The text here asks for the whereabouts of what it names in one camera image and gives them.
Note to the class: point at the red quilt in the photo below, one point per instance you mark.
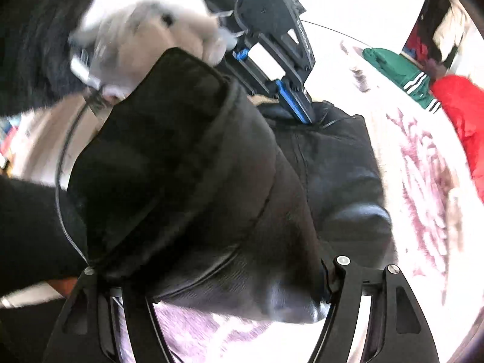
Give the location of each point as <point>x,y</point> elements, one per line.
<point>461,113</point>

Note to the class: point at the dark cloth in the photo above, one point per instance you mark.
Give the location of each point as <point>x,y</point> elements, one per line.
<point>26,234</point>

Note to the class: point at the black leather jacket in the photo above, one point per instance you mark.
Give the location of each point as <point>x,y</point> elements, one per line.
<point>211,196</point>

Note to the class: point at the beige hanging coat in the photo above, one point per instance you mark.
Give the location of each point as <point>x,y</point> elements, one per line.
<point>450,30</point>

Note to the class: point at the white wardrobe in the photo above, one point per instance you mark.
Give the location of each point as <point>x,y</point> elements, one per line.
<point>359,0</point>

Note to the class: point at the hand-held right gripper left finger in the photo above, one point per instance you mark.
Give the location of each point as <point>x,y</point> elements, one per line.
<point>138,321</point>

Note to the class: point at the person's left hand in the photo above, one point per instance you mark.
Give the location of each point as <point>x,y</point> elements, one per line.
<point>151,22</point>

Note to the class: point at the person's left forearm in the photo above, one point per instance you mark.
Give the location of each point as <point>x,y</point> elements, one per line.
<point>37,26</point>

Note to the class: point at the red clothes on wardrobe shelf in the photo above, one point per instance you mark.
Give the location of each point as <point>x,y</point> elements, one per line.
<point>416,39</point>

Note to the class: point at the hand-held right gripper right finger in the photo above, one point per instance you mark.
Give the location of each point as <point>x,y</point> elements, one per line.
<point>348,283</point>

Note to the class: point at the green garment with white stripes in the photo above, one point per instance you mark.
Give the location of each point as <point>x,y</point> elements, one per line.
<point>393,68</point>

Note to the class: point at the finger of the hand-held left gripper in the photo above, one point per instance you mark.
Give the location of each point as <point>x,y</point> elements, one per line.
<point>261,83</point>
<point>302,72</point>

